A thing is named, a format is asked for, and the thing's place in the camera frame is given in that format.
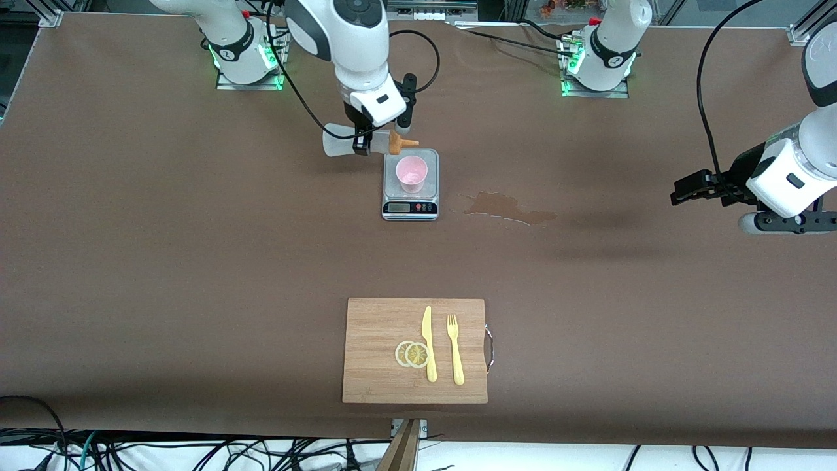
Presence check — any translucent sauce bottle orange cap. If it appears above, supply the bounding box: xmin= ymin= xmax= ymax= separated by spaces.
xmin=322 ymin=123 xmax=420 ymax=158

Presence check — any pink plastic cup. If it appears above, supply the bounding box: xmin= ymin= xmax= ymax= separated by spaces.
xmin=396 ymin=155 xmax=428 ymax=194

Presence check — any silver digital kitchen scale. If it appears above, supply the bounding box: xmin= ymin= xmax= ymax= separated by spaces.
xmin=382 ymin=148 xmax=439 ymax=222

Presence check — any white power strip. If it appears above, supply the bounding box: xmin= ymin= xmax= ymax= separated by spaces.
xmin=384 ymin=2 xmax=478 ymax=20

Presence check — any yellow plastic knife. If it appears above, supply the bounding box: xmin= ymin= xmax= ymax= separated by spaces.
xmin=421 ymin=305 xmax=438 ymax=383

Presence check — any wooden cutting board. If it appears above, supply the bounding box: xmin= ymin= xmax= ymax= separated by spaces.
xmin=342 ymin=298 xmax=489 ymax=404

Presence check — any yellow plastic fork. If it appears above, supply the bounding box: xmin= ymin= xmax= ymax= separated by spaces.
xmin=447 ymin=314 xmax=466 ymax=386

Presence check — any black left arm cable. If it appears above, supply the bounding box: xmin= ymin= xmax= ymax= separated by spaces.
xmin=696 ymin=0 xmax=766 ymax=181

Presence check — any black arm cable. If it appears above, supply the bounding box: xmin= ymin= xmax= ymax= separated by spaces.
xmin=265 ymin=0 xmax=441 ymax=141
xmin=696 ymin=0 xmax=766 ymax=181

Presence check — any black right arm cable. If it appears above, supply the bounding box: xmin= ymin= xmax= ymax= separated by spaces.
xmin=265 ymin=0 xmax=441 ymax=141

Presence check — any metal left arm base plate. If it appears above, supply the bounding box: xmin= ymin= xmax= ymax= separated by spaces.
xmin=561 ymin=36 xmax=630 ymax=99

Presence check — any thin black table cable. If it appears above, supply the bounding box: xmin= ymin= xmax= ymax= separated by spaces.
xmin=451 ymin=25 xmax=577 ymax=58

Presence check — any thick black table cable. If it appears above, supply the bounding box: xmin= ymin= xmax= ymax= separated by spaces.
xmin=520 ymin=18 xmax=571 ymax=41

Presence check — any wooden post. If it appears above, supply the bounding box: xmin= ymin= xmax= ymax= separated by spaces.
xmin=376 ymin=419 xmax=421 ymax=471

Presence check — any teal floor cable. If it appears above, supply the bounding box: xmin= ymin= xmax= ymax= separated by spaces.
xmin=62 ymin=432 xmax=99 ymax=471

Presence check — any black looped floor cable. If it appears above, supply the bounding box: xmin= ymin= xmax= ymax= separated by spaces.
xmin=0 ymin=394 xmax=67 ymax=471

